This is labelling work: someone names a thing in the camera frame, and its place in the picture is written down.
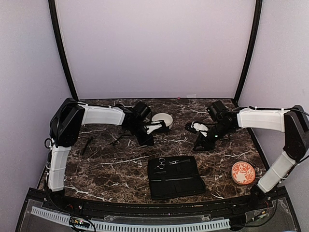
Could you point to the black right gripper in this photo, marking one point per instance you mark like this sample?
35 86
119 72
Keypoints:
208 146

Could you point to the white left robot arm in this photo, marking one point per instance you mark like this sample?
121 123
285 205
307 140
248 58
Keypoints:
72 115

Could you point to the black zippered tool case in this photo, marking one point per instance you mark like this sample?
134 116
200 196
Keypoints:
179 180

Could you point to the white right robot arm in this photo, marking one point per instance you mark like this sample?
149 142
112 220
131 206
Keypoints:
251 147

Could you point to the black front rail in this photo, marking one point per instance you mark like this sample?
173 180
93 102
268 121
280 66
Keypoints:
97 209

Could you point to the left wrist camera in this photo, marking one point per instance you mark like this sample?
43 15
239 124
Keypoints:
156 126

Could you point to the white slotted cable duct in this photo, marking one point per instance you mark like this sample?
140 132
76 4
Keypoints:
132 224

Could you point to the black left corner post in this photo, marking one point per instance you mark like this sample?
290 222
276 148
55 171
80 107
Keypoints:
61 48

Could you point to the silver thinning shears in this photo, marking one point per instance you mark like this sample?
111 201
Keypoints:
174 162

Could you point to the black corner post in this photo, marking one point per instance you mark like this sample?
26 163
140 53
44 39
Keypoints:
61 48
250 49

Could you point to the black right corner post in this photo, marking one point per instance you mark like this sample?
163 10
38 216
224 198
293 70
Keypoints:
250 49

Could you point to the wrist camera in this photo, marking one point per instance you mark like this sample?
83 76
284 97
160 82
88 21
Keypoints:
156 126
195 127

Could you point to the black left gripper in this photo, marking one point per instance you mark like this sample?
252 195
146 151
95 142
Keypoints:
149 141

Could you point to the black comb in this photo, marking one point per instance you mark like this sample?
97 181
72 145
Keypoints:
86 145

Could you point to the orange patterned round dish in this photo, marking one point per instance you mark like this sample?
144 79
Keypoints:
243 173

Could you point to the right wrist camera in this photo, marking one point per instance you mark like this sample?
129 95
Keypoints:
195 127

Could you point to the black hair clip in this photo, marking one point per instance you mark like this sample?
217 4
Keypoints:
116 141

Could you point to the white and navy bowl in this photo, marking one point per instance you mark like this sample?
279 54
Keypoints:
166 118

